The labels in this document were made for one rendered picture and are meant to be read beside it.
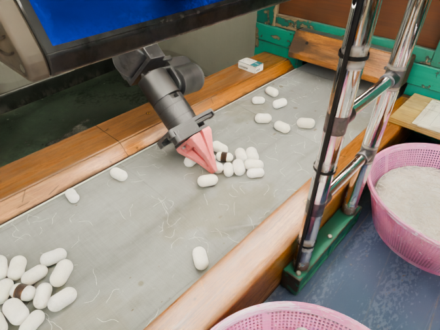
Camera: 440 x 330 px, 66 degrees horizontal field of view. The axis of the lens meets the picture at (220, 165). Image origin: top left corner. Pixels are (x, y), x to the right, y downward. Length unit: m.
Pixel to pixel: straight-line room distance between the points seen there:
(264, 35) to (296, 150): 0.50
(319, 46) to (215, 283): 0.68
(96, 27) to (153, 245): 0.33
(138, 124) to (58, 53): 0.48
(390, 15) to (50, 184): 0.80
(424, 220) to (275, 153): 0.28
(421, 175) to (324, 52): 0.40
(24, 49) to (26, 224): 0.39
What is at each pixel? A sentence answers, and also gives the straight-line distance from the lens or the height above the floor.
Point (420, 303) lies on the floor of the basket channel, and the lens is 0.61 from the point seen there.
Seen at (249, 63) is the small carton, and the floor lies 0.79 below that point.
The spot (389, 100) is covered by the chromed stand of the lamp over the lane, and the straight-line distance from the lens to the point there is 0.50.
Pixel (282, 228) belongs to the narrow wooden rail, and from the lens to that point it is 0.50.
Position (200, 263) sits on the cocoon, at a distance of 0.47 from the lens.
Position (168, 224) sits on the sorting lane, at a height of 0.74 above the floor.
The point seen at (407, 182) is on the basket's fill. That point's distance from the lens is 0.70.
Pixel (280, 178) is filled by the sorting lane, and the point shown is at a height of 0.74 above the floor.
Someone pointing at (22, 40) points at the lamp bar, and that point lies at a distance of 0.26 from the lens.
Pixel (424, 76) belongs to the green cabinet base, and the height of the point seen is 0.82.
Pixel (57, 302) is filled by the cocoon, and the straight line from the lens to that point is 0.48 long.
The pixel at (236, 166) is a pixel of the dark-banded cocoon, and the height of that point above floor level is 0.76.
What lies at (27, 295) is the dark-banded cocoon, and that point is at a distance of 0.51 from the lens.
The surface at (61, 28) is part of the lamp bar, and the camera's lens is 0.27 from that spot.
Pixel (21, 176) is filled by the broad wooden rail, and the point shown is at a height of 0.76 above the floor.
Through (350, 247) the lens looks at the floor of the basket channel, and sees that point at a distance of 0.63.
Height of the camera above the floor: 1.14
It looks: 39 degrees down
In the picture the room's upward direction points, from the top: straight up
